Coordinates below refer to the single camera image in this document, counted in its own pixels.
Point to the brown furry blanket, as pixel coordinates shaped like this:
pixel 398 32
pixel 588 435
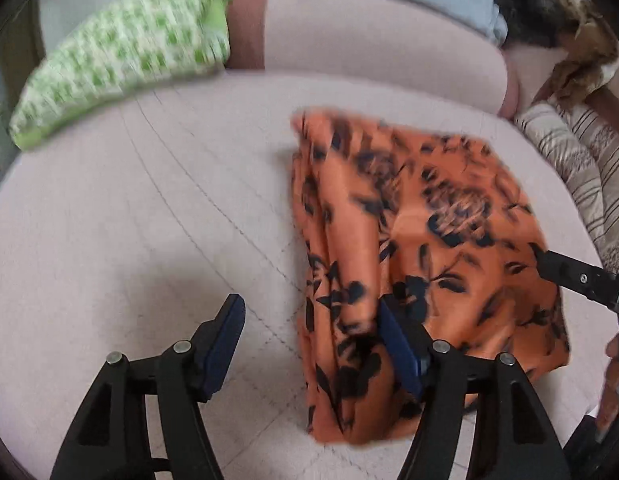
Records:
pixel 579 40

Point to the green patterned pillow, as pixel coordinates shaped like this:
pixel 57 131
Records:
pixel 129 45

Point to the beige striped pillow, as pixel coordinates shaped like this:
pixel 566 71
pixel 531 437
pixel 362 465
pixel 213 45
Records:
pixel 564 160

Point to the orange floral garment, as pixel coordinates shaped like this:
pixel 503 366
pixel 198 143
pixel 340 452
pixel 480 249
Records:
pixel 439 185

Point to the person's right hand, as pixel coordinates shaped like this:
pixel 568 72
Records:
pixel 614 380

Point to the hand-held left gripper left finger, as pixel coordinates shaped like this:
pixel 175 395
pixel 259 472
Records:
pixel 223 350

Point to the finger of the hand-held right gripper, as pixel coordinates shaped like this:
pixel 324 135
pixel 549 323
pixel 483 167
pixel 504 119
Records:
pixel 579 275

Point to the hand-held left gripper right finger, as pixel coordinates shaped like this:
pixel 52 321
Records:
pixel 400 350

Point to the pink sofa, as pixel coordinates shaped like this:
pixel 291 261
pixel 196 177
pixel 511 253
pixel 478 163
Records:
pixel 139 210

